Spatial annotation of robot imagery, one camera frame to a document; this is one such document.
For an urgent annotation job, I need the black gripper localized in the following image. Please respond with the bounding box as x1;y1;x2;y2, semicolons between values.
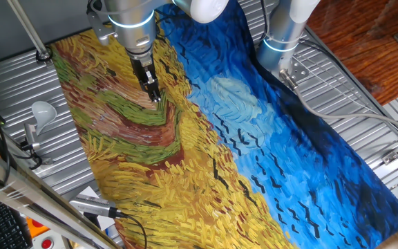
129;54;162;104

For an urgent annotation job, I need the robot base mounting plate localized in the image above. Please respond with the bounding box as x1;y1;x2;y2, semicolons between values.
287;61;311;83

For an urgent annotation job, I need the Van Gogh painting tablecloth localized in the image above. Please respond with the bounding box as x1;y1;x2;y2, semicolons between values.
48;0;398;249

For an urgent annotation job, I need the grey plastic ladle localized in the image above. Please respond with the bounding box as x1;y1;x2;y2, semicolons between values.
30;100;58;136

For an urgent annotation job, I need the thin metal pole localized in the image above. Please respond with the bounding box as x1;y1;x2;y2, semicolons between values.
6;0;53;64

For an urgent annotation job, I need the orange box with red button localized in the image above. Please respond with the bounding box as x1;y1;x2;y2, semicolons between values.
25;216;50;239

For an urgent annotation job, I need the grey box with red button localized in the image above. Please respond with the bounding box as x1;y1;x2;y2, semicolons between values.
32;230;66;249

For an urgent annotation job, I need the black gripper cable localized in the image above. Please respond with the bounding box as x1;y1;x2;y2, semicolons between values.
153;7;174;44

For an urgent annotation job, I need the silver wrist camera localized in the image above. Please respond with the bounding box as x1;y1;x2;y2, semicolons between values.
86;9;117;47

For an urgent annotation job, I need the black camera cable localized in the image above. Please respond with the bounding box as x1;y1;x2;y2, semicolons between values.
115;209;149;249

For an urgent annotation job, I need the aluminium frame bar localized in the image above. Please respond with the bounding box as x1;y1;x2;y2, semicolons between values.
0;139;121;249

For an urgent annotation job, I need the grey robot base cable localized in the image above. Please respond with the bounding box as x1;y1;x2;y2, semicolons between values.
279;68;398;140

